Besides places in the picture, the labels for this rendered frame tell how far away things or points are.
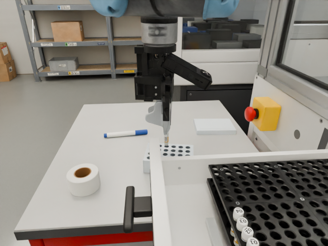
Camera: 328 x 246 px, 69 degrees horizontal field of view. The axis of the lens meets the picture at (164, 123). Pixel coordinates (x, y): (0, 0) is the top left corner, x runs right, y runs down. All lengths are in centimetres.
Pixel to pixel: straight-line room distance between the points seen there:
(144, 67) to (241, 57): 68
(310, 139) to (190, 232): 33
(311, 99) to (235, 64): 60
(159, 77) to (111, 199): 28
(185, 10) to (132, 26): 406
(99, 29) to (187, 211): 415
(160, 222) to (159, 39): 34
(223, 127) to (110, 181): 40
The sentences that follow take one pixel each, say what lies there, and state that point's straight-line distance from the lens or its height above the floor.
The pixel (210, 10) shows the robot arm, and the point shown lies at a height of 114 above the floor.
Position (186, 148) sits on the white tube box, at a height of 80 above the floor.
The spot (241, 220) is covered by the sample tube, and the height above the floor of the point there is 91.
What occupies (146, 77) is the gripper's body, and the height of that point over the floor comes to 100.
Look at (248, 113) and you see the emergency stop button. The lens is 67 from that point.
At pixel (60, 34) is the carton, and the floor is 70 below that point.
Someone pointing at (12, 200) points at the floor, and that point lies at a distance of 189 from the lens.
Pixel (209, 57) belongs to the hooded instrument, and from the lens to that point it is 109.
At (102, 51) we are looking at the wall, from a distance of 449.
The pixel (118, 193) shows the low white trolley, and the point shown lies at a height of 76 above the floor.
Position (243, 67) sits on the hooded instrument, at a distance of 115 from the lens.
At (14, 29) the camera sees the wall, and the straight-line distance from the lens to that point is 477.
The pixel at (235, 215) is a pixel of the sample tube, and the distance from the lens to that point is 33.
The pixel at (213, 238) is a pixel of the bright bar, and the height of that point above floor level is 85.
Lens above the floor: 115
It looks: 27 degrees down
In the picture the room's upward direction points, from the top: straight up
